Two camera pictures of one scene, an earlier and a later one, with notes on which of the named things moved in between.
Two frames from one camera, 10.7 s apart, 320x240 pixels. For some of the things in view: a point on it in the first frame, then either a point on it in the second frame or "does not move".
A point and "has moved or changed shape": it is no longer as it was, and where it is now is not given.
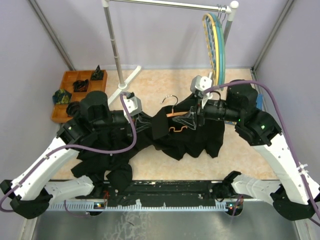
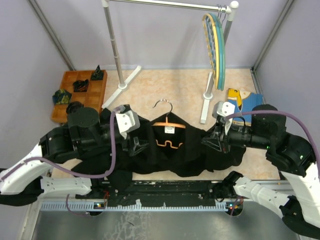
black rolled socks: [74, 108] does not move
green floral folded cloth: [61, 96] does not move
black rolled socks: [80, 85] does not move
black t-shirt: [177, 141] has moved or changed shape
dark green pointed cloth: [98, 74] does not move
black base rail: [169, 193] does not move
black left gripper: [139, 125] -> [137, 147]
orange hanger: [173, 114] -> [172, 124]
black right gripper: [190, 120] -> [220, 140]
